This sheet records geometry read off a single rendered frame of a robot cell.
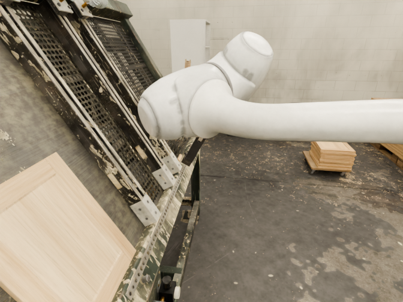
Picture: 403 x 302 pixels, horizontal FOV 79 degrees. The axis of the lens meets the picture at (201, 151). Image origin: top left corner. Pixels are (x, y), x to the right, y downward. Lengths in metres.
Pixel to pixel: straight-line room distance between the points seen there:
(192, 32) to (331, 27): 2.85
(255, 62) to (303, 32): 5.32
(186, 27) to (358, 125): 4.13
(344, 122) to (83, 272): 0.81
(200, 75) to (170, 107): 0.08
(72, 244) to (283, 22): 5.40
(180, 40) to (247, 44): 3.95
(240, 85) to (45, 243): 0.68
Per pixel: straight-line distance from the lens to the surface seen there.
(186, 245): 2.10
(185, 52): 4.41
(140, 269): 1.03
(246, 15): 5.72
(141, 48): 2.23
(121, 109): 1.34
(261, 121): 0.35
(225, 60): 0.50
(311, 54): 5.84
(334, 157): 3.68
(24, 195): 0.86
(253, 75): 0.50
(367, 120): 0.38
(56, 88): 1.09
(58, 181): 0.94
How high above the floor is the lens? 1.65
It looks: 23 degrees down
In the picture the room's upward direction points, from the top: straight up
